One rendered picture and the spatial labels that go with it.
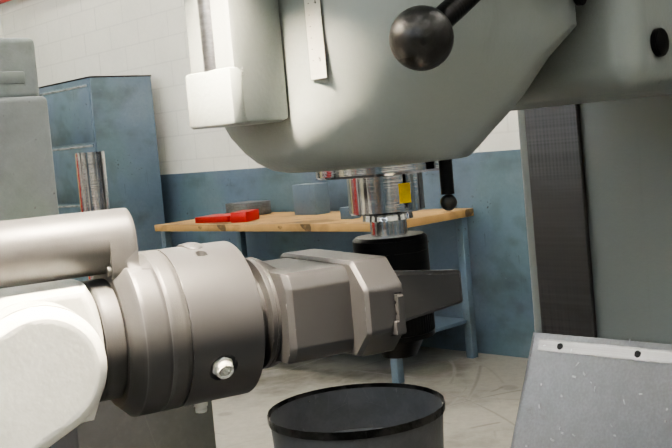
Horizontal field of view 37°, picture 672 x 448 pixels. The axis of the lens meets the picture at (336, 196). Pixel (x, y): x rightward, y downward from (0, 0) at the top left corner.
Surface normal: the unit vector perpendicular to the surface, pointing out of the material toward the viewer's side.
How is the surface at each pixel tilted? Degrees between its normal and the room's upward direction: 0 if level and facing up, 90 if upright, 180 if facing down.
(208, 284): 56
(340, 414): 87
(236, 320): 82
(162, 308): 66
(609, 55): 90
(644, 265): 90
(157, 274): 37
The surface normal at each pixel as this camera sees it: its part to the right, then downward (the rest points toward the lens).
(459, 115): 0.63, 0.52
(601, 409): -0.69, -0.34
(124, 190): 0.69, -0.03
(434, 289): 0.48, 0.00
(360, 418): -0.02, -0.01
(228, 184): -0.72, 0.10
